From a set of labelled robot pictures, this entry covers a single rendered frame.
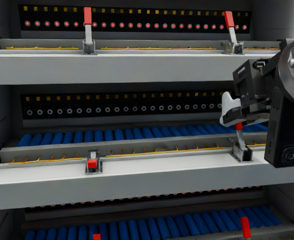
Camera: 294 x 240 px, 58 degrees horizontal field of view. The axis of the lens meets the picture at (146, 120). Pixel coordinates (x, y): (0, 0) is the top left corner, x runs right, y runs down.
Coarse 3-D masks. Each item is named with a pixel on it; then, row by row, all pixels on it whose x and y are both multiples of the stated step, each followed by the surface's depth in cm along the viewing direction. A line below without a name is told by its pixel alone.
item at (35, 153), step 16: (64, 144) 48; (80, 144) 48; (96, 144) 48; (112, 144) 49; (128, 144) 49; (144, 144) 50; (160, 144) 50; (176, 144) 51; (192, 144) 52; (208, 144) 53; (224, 144) 53; (16, 160) 46; (32, 160) 47; (48, 160) 45
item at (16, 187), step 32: (0, 128) 52; (0, 160) 46; (128, 160) 48; (160, 160) 48; (192, 160) 48; (224, 160) 48; (256, 160) 48; (0, 192) 40; (32, 192) 41; (64, 192) 42; (96, 192) 43; (128, 192) 44; (160, 192) 45
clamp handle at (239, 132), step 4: (236, 124) 49; (240, 124) 49; (236, 128) 49; (240, 128) 49; (240, 132) 49; (240, 136) 49; (240, 140) 49; (240, 144) 48; (244, 144) 48; (240, 148) 48; (244, 148) 48
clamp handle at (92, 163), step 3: (93, 153) 43; (93, 156) 43; (93, 159) 42; (96, 159) 43; (90, 162) 37; (93, 162) 37; (96, 162) 37; (90, 165) 37; (93, 165) 37; (96, 165) 37
